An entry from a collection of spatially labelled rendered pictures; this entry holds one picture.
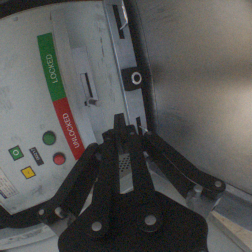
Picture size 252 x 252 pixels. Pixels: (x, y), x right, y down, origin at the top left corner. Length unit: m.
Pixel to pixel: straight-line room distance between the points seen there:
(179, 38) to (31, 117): 0.36
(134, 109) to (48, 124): 0.23
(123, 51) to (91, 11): 0.14
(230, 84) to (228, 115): 0.06
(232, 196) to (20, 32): 0.63
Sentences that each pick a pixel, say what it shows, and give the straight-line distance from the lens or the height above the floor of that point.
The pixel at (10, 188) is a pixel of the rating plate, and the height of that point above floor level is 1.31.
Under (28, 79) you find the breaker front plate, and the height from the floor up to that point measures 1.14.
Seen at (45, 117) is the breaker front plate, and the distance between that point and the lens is 0.31.
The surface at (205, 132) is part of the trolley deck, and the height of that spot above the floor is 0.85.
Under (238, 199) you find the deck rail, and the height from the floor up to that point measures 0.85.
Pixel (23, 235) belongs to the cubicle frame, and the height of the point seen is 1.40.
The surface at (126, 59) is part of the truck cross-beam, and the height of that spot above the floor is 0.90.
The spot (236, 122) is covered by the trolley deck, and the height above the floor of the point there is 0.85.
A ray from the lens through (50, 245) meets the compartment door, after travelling 0.51.
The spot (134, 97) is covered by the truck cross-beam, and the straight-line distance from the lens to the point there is 0.37.
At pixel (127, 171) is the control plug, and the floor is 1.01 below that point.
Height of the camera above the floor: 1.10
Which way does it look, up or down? 25 degrees down
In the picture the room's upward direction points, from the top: 115 degrees counter-clockwise
